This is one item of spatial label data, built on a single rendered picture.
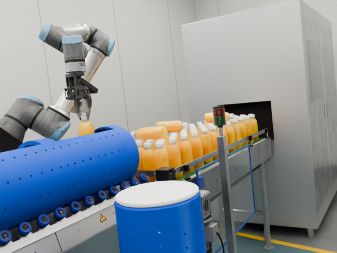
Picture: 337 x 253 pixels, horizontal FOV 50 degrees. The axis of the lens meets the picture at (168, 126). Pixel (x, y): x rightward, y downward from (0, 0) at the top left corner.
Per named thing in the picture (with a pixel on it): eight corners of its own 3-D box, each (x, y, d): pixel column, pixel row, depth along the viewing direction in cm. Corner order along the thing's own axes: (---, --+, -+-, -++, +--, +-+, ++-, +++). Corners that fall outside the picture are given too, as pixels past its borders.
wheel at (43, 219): (33, 218, 126) (35, 215, 125) (43, 214, 129) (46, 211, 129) (39, 229, 124) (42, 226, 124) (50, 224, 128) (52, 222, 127)
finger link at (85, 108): (79, 120, 162) (74, 100, 162) (89, 119, 167) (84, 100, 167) (85, 119, 161) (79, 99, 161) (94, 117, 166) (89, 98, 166)
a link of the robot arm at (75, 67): (75, 64, 170) (90, 61, 165) (76, 75, 171) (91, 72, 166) (60, 64, 163) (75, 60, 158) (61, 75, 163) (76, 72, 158)
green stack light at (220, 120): (211, 126, 193) (211, 116, 192) (216, 124, 198) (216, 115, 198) (223, 125, 189) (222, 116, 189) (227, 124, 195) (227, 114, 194)
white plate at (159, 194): (205, 178, 129) (205, 182, 129) (133, 181, 137) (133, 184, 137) (187, 203, 103) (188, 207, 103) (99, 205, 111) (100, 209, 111)
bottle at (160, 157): (154, 183, 187) (150, 147, 185) (165, 180, 191) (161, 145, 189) (161, 185, 181) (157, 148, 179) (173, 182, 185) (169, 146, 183)
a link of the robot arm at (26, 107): (5, 119, 219) (22, 97, 226) (31, 134, 221) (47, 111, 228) (3, 110, 205) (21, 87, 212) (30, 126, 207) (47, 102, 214)
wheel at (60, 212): (50, 211, 132) (52, 208, 131) (60, 207, 136) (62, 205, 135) (57, 222, 131) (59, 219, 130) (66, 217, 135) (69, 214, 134)
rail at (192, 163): (169, 176, 179) (168, 170, 178) (266, 131, 313) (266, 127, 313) (170, 176, 178) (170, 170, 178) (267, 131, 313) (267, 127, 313)
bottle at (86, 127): (97, 157, 174) (93, 118, 172) (97, 159, 167) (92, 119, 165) (82, 159, 173) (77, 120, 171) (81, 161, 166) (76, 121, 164)
